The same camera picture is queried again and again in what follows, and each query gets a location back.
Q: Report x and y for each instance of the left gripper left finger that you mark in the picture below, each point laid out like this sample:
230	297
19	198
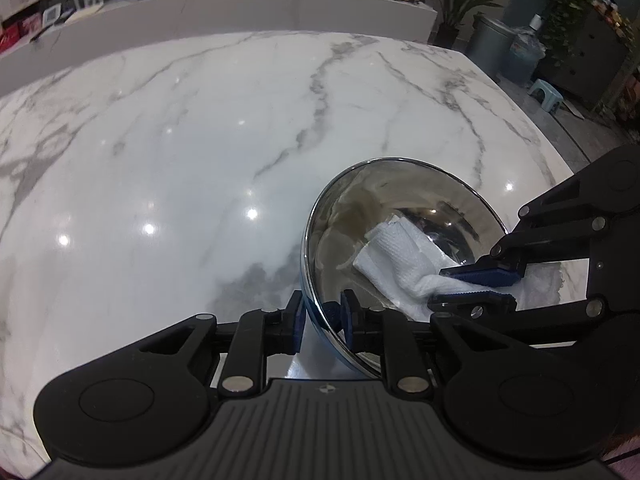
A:
292	324

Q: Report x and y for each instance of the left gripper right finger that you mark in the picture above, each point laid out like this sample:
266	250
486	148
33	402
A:
354	321

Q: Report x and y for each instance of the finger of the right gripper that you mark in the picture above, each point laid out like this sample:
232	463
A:
488	271
475	305

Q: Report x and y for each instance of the stainless steel bowl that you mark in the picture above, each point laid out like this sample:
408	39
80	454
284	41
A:
458	220

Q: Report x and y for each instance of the white paper towel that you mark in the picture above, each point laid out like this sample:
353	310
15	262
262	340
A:
403	264

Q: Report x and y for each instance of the light blue plastic stool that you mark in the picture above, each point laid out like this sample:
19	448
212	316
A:
549	98

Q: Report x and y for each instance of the blue water jug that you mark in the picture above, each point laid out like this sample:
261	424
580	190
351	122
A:
525	53

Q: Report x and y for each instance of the grey trash bin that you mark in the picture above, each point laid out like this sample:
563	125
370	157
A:
489	44

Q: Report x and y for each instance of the potted green plant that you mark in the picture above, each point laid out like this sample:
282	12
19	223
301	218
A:
457	2

